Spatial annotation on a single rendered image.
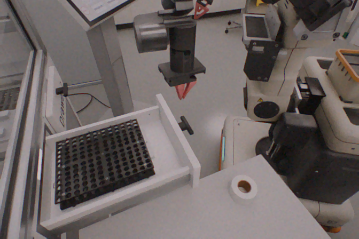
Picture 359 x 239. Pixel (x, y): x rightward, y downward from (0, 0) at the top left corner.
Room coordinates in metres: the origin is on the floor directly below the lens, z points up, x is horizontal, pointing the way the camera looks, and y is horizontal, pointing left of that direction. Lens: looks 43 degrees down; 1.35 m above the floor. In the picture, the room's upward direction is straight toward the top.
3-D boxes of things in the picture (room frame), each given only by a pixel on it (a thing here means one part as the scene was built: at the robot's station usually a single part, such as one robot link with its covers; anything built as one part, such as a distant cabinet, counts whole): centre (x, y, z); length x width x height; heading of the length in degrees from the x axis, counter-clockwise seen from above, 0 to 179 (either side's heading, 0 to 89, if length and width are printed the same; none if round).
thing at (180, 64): (0.42, 0.00, 1.11); 0.10 x 0.07 x 0.07; 113
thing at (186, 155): (0.38, 0.02, 0.87); 0.29 x 0.02 x 0.11; 23
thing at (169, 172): (0.30, 0.21, 0.86); 0.40 x 0.26 x 0.06; 113
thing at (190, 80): (0.42, 0.01, 1.03); 0.07 x 0.07 x 0.09; 23
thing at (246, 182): (0.26, -0.18, 0.78); 0.07 x 0.07 x 0.04
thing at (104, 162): (0.30, 0.20, 0.87); 0.22 x 0.18 x 0.06; 113
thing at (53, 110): (0.54, 0.44, 0.87); 0.29 x 0.02 x 0.11; 23
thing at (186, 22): (0.42, 0.00, 1.17); 0.07 x 0.06 x 0.07; 107
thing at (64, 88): (0.55, 0.41, 0.91); 0.07 x 0.04 x 0.01; 23
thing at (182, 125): (0.39, -0.01, 0.91); 0.07 x 0.04 x 0.01; 23
